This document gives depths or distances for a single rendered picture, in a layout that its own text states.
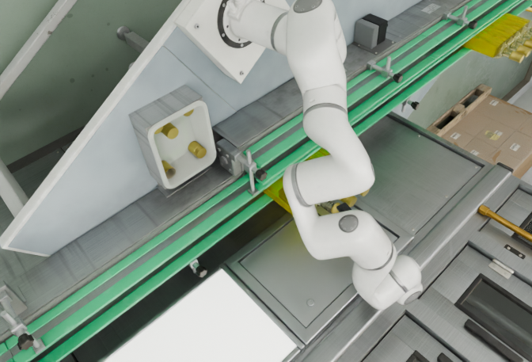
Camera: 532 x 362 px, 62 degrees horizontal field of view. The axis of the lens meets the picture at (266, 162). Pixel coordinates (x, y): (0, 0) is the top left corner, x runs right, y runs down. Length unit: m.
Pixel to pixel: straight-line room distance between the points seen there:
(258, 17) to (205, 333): 0.81
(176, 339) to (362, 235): 0.64
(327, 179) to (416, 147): 0.97
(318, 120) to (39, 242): 0.78
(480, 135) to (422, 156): 3.68
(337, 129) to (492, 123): 4.83
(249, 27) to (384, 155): 0.82
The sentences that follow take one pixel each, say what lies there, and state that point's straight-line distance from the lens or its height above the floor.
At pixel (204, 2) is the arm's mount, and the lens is 1.08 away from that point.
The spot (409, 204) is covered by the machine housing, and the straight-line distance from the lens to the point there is 1.54.
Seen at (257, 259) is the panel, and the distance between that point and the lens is 1.34.
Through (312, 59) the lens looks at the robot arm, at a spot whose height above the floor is 1.17.
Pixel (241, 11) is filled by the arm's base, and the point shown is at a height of 0.85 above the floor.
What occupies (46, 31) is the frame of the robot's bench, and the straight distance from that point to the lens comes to 1.60.
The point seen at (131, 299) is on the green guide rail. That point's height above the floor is 0.95.
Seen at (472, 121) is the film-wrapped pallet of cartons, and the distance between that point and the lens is 5.51.
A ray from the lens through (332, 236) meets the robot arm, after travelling 0.83.
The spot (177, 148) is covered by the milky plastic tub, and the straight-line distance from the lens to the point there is 1.26.
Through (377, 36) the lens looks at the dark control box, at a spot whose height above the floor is 0.84.
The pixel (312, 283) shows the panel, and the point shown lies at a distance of 1.30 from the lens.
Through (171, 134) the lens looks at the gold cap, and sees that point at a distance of 1.16.
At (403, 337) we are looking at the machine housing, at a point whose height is 1.47.
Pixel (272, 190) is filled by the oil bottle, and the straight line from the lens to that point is 1.30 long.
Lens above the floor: 1.63
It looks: 33 degrees down
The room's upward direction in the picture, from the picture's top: 127 degrees clockwise
